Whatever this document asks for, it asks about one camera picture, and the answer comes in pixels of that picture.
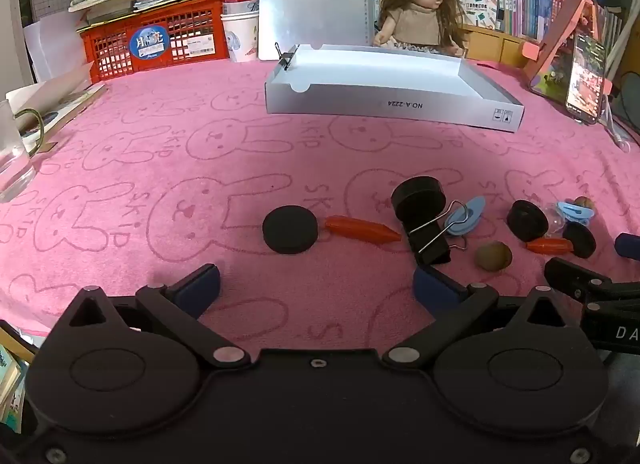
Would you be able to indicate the thick black disc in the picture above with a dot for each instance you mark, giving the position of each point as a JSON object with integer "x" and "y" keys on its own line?
{"x": 527, "y": 221}

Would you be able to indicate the pink phone stand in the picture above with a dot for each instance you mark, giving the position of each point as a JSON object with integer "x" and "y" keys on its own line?
{"x": 565, "y": 28}

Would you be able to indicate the smartphone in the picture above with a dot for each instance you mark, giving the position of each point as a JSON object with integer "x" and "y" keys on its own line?
{"x": 587, "y": 78}

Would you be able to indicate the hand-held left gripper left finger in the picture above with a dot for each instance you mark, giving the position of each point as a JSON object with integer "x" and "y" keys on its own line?
{"x": 200, "y": 289}

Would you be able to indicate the small brown nut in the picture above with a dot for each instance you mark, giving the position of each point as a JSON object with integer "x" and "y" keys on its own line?
{"x": 584, "y": 202}

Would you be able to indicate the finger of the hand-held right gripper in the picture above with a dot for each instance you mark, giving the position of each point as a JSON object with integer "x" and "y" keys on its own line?
{"x": 629, "y": 246}
{"x": 570, "y": 276}

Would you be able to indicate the red plastic crate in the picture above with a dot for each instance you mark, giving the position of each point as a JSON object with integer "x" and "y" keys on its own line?
{"x": 165, "y": 28}

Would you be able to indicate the clear drinking glass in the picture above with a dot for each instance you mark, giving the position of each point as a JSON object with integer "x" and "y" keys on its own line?
{"x": 12, "y": 153}

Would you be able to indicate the brown-haired doll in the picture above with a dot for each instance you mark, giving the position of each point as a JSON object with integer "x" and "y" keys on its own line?
{"x": 420, "y": 18}

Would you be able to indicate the small black binder clip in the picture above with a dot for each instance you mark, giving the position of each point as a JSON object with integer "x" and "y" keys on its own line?
{"x": 286, "y": 61}

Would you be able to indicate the colourful patterned box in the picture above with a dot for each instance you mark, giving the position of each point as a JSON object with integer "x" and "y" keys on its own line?
{"x": 477, "y": 6}

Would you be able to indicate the wooden shelf box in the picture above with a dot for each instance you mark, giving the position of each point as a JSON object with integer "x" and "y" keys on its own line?
{"x": 500, "y": 46}

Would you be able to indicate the white folding stand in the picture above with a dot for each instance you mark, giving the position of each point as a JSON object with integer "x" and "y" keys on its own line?
{"x": 627, "y": 8}

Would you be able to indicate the dark grey pouch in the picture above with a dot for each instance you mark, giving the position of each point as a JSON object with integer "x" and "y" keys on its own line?
{"x": 627, "y": 98}

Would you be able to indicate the white paper cups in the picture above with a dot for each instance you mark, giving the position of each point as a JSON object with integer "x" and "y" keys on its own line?
{"x": 240, "y": 38}

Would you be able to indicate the white grid board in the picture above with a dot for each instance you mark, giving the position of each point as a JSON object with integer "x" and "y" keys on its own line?
{"x": 50, "y": 3}

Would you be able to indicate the pink rabbit-print blanket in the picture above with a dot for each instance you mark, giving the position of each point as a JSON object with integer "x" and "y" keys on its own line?
{"x": 150, "y": 153}

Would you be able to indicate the large black binder clip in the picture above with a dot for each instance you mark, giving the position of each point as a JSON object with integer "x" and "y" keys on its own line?
{"x": 430, "y": 246}

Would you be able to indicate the red carrot-shaped piece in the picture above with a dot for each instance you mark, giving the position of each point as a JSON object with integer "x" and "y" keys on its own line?
{"x": 362, "y": 230}
{"x": 550, "y": 246}

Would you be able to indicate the black round cap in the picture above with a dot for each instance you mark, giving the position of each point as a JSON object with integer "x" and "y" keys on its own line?
{"x": 418, "y": 196}

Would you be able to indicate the shallow white cardboard box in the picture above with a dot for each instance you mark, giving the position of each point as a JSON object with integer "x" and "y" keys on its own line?
{"x": 380, "y": 73}

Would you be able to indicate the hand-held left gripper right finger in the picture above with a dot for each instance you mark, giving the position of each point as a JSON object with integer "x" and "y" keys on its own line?
{"x": 435, "y": 289}

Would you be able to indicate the light blue hair clip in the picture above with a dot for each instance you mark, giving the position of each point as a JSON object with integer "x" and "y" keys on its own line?
{"x": 575, "y": 211}

